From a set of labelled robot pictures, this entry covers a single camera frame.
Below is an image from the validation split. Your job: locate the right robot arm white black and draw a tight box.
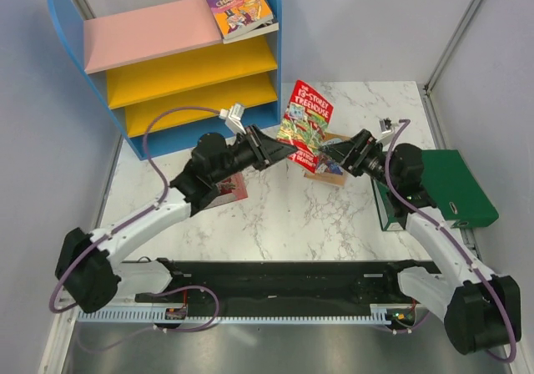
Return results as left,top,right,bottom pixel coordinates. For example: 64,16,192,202
320,129,521,362

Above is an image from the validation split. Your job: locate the Othello tan picture book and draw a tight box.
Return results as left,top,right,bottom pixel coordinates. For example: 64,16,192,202
304,132,348,187

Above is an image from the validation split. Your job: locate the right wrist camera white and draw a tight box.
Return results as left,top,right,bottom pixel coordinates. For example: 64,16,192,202
379,118,395,137

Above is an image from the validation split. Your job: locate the aluminium frame post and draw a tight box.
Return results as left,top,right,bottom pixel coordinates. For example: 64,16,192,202
418,0,486,97

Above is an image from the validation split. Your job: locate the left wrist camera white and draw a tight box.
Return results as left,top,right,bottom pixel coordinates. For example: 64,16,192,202
219,103,246,134

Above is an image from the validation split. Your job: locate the Charlie Chocolate Factory book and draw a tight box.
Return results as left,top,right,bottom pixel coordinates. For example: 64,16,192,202
205,0,275,43

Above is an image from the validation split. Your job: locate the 13-Storey Treehouse red book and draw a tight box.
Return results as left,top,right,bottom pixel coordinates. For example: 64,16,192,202
276,80,334,174

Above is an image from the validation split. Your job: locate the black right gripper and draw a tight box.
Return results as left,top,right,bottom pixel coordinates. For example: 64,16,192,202
319,129,398,190

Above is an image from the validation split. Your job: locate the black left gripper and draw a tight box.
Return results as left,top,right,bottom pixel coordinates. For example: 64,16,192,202
211,122,297,184

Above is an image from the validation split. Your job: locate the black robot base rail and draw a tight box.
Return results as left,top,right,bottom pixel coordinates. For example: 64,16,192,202
85,257,443,319

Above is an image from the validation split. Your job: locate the colourful blue wooden bookshelf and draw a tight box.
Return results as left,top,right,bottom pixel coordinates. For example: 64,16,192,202
47,0,282,159

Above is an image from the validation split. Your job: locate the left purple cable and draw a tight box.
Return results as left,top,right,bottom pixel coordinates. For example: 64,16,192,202
48,105,222,352

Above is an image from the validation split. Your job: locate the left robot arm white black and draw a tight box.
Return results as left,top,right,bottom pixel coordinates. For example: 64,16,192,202
55,125,297,313

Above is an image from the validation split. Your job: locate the light blue cable duct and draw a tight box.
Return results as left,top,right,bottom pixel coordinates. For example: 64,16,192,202
76,304,391,326

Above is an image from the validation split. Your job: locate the Hamlet picture book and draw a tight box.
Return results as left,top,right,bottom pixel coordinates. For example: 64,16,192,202
207,172,248,209

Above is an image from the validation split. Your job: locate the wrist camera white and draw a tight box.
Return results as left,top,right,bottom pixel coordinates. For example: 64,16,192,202
379,118,395,137
219,103,246,134

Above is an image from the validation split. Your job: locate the Nineteen Eighty-Four blue book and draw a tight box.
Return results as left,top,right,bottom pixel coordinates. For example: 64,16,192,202
239,0,279,39

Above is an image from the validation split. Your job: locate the green lever arch file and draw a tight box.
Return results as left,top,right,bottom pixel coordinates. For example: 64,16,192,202
390,144,499,229

